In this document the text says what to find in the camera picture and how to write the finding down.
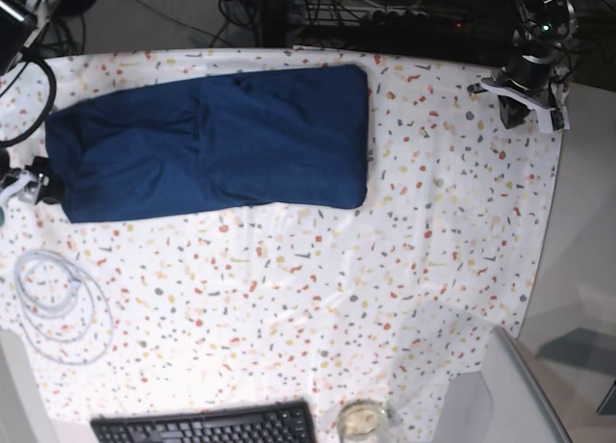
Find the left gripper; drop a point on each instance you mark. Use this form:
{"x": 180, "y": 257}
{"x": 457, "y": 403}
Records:
{"x": 528, "y": 84}

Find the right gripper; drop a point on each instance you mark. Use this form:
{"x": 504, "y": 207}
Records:
{"x": 28, "y": 184}

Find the dark blue t-shirt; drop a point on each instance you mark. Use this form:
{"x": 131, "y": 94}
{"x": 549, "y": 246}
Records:
{"x": 296, "y": 136}

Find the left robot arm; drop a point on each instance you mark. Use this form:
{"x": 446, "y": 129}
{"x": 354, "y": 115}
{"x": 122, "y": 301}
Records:
{"x": 545, "y": 26}

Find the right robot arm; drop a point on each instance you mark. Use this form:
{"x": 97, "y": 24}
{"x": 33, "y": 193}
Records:
{"x": 23, "y": 23}

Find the terrazzo patterned table cloth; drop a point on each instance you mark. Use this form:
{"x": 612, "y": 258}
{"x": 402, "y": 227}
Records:
{"x": 255, "y": 305}

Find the grey monitor edge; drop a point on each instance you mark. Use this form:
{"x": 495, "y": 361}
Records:
{"x": 521, "y": 411}

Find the clear glass jar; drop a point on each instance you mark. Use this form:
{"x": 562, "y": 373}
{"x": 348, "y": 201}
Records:
{"x": 363, "y": 421}

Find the black computer keyboard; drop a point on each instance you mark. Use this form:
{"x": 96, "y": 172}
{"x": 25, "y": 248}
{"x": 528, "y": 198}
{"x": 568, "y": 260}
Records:
{"x": 284, "y": 422}

